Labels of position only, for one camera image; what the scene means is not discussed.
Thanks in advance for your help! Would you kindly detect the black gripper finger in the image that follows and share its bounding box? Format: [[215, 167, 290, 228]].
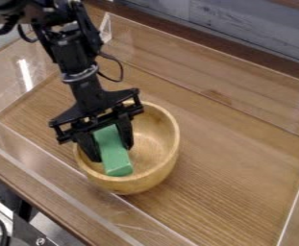
[[76, 133, 101, 162], [116, 113, 133, 150]]

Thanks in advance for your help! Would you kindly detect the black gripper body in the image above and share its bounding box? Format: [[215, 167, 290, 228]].
[[49, 74, 143, 143]]

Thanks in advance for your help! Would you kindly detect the brown wooden bowl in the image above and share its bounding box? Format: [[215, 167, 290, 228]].
[[73, 102, 180, 195]]

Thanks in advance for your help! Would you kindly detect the green rectangular block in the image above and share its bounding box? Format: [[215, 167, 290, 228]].
[[92, 125, 133, 177]]

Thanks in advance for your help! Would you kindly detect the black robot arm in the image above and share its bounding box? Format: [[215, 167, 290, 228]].
[[0, 0, 144, 161]]

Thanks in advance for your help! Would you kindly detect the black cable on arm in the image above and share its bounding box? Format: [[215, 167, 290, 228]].
[[96, 52, 125, 84]]

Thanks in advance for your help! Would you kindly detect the clear acrylic corner bracket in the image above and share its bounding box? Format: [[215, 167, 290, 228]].
[[99, 12, 112, 43]]

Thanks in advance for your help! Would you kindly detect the clear acrylic tray enclosure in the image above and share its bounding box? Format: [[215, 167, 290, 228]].
[[0, 17, 299, 246]]

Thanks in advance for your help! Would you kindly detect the black metal bracket with bolt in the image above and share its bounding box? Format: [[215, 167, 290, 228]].
[[12, 213, 58, 246]]

